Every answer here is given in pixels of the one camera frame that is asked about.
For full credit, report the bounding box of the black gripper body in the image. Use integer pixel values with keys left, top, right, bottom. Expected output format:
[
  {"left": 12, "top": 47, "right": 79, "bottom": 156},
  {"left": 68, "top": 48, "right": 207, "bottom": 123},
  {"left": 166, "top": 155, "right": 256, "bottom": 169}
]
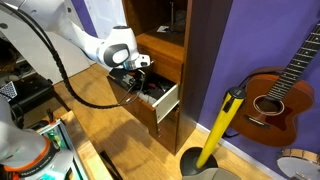
[{"left": 125, "top": 68, "right": 147, "bottom": 88}]

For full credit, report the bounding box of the wooden cabinet drawer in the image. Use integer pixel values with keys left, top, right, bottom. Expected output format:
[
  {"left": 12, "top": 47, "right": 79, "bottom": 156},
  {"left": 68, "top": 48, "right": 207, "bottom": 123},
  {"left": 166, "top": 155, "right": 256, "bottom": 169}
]
[
  {"left": 107, "top": 70, "right": 180, "bottom": 135},
  {"left": 158, "top": 128, "right": 179, "bottom": 156},
  {"left": 136, "top": 44, "right": 184, "bottom": 85},
  {"left": 157, "top": 108, "right": 181, "bottom": 136}
]

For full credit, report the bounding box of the brown wooden cabinet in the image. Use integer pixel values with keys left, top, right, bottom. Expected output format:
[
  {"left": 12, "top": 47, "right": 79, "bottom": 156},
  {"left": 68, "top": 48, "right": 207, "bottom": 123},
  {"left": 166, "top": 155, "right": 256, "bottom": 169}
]
[{"left": 121, "top": 0, "right": 234, "bottom": 156}]

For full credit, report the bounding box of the grey PetSafe fabric bag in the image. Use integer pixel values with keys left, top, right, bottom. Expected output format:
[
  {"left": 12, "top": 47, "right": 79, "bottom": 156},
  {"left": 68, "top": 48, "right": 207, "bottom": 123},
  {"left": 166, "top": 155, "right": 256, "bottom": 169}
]
[{"left": 137, "top": 91, "right": 159, "bottom": 107}]

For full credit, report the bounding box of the small white card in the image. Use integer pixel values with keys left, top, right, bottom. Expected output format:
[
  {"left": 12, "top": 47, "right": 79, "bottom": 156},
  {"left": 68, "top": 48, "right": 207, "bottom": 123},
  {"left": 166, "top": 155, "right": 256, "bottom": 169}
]
[{"left": 156, "top": 25, "right": 170, "bottom": 34}]

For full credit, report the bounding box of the white door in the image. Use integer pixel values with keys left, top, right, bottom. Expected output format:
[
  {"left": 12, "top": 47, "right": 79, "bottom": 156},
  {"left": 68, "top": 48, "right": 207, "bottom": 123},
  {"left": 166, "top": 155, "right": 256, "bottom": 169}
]
[{"left": 83, "top": 0, "right": 128, "bottom": 34}]

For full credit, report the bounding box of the thin metal stand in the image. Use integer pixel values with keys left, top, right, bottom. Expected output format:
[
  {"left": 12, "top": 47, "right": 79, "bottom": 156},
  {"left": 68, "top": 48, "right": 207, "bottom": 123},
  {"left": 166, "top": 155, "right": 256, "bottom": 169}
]
[{"left": 168, "top": 1, "right": 178, "bottom": 33}]

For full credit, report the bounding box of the dark grey shelf object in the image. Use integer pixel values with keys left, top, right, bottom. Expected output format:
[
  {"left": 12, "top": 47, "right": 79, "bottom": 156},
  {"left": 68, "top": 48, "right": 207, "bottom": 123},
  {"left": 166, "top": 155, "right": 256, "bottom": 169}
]
[{"left": 174, "top": 9, "right": 187, "bottom": 33}]

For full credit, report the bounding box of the black table leg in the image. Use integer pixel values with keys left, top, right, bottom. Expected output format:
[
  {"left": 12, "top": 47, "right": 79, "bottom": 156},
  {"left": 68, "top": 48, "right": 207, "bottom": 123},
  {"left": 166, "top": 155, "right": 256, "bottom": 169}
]
[{"left": 99, "top": 149, "right": 124, "bottom": 180}]

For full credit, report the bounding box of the large white board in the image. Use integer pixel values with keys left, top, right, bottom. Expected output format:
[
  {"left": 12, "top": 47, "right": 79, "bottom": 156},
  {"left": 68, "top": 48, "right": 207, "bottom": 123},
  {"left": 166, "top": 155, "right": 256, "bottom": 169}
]
[{"left": 0, "top": 13, "right": 93, "bottom": 84}]

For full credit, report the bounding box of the black white checkerboard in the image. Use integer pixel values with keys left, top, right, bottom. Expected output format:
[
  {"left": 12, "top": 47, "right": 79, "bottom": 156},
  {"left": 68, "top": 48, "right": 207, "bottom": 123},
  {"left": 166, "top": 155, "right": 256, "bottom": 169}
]
[{"left": 0, "top": 80, "right": 18, "bottom": 101}]

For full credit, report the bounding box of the brown acoustic guitar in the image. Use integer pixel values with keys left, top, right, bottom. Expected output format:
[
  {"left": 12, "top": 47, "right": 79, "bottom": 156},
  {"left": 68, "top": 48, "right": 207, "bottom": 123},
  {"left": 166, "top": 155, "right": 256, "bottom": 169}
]
[{"left": 229, "top": 21, "right": 320, "bottom": 148}]

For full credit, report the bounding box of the banjo with white head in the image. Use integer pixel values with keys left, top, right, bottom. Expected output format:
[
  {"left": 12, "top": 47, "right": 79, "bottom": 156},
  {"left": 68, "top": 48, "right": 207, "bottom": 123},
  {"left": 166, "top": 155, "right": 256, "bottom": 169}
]
[{"left": 276, "top": 148, "right": 320, "bottom": 180}]

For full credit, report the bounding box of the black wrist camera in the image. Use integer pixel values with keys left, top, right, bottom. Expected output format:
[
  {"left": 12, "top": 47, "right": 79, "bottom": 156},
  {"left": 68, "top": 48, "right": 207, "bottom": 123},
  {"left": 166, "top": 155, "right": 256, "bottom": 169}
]
[{"left": 109, "top": 68, "right": 131, "bottom": 87}]

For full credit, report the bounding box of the yellow stanchion post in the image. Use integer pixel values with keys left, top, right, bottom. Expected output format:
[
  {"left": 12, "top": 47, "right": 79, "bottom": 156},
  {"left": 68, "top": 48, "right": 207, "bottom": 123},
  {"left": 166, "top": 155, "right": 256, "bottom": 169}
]
[{"left": 195, "top": 87, "right": 247, "bottom": 169}]

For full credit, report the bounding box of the aluminium robot stand frame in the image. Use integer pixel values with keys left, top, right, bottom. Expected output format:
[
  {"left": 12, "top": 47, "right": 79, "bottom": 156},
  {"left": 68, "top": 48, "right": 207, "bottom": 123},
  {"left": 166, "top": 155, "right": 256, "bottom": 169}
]
[{"left": 33, "top": 118, "right": 91, "bottom": 180}]

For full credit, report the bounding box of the black round post base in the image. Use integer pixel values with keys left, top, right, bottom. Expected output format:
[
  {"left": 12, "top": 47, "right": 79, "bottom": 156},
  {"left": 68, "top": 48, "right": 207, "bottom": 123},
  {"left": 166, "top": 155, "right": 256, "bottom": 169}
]
[{"left": 179, "top": 146, "right": 219, "bottom": 178}]

